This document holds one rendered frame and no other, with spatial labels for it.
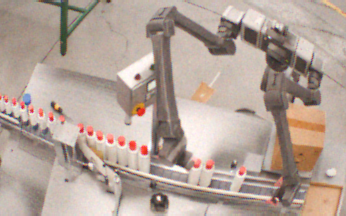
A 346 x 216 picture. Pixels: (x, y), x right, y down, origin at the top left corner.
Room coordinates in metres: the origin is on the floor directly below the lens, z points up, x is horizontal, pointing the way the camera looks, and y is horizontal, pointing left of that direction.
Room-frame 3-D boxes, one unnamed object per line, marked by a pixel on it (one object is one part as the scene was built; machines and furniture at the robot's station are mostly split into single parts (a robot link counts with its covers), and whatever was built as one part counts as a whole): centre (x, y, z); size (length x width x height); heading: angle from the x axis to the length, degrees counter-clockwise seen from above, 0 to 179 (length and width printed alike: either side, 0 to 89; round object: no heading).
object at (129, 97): (1.50, 0.13, 1.38); 0.17 x 0.10 x 0.19; 134
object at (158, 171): (1.40, 0.04, 0.86); 1.65 x 0.08 x 0.04; 79
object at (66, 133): (1.38, 0.47, 1.14); 0.14 x 0.11 x 0.01; 79
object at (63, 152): (1.39, 0.47, 1.01); 0.14 x 0.13 x 0.26; 79
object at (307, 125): (1.57, -0.68, 0.99); 0.30 x 0.24 x 0.27; 85
